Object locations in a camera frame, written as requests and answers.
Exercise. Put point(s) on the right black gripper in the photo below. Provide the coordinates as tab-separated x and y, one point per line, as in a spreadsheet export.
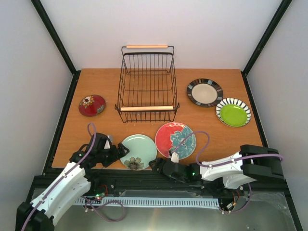
159	160

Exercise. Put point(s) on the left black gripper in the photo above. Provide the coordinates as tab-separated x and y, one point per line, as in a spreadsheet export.
116	156

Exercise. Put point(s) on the mint green flower plate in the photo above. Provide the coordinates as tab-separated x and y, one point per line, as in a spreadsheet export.
142	150

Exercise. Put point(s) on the dark red flower plate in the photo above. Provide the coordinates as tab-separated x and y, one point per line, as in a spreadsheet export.
92	105

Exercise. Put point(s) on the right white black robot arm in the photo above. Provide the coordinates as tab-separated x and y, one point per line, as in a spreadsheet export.
251	163

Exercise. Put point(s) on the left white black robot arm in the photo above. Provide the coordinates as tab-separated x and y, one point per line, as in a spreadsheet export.
75	180

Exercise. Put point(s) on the red and teal flower plate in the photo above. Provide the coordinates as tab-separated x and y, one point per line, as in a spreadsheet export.
175	135

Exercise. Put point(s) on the black rimmed beige plate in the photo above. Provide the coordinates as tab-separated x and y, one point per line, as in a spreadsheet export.
204	92

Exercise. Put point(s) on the green striped rim plate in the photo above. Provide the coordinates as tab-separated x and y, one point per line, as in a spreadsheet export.
233	112

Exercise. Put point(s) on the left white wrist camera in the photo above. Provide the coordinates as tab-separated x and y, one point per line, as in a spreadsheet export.
108	142

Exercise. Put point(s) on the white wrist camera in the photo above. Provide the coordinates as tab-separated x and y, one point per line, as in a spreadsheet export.
174	157
108	142

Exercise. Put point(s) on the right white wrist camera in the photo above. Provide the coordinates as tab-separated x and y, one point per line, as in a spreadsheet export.
174	157

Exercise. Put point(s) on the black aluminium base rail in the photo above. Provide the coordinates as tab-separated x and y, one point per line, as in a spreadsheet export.
119	181

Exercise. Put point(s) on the light blue slotted cable duct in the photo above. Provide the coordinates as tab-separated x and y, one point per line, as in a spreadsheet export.
149	202

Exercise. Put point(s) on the black wire dish rack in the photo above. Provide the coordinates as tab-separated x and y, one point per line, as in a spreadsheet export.
147	89

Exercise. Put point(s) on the left black frame post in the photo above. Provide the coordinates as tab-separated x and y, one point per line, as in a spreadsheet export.
53	34

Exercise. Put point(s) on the black frame post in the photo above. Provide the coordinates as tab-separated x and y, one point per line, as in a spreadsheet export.
282	8
53	34

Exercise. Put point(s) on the right black frame post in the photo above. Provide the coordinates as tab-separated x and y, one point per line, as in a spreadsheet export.
282	8

